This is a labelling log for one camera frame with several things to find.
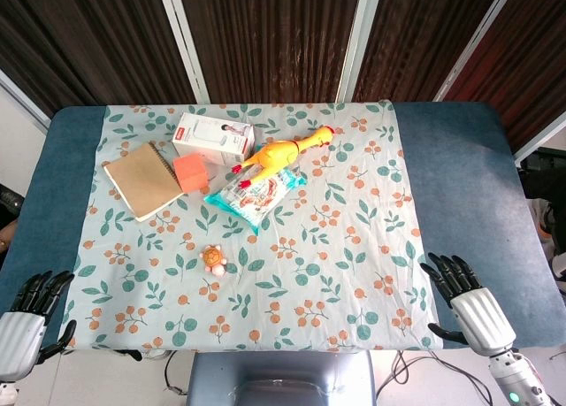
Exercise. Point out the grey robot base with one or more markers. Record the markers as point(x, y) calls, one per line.
point(283, 379)

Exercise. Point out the white cardboard product box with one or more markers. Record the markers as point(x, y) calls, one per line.
point(212, 138)

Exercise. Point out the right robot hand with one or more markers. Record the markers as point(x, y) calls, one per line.
point(479, 317)

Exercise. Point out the wooden folding screen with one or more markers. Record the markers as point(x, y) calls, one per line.
point(283, 39)

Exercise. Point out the yellow rubber chicken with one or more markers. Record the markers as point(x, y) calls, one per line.
point(276, 154)

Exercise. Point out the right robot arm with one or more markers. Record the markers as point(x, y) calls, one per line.
point(519, 379)

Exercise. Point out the blue padded table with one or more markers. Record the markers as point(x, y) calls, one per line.
point(468, 202)

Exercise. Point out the teal snack packet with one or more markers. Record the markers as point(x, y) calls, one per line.
point(254, 198)

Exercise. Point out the small orange toy figure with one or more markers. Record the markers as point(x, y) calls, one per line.
point(213, 260)

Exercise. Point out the floral patterned tablecloth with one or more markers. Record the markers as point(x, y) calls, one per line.
point(309, 255)

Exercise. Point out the orange foam cube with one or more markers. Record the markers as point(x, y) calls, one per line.
point(190, 172)

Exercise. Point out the brown spiral notebook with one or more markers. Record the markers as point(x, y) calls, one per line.
point(143, 180)

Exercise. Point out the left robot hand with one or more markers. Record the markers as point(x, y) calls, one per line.
point(17, 331)

